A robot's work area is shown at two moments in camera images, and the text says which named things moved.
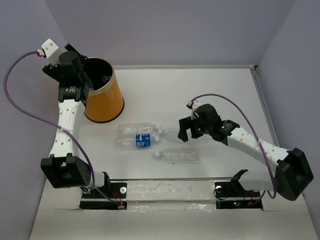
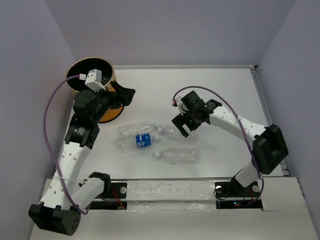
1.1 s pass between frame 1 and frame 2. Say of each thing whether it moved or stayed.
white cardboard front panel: stayed
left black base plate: stayed
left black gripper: moved
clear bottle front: stayed
